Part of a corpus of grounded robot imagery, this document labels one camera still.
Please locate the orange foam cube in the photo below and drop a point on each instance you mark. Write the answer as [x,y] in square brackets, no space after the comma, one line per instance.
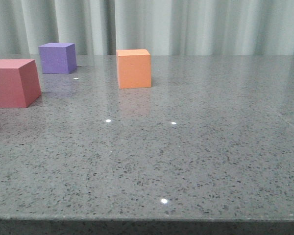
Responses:
[133,68]

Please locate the pale green curtain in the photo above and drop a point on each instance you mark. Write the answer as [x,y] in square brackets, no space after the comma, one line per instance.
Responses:
[163,27]

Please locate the purple foam cube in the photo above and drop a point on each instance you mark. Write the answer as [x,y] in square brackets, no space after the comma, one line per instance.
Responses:
[58,58]

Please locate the red foam cube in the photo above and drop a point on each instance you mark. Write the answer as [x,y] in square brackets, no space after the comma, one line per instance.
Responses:
[19,83]

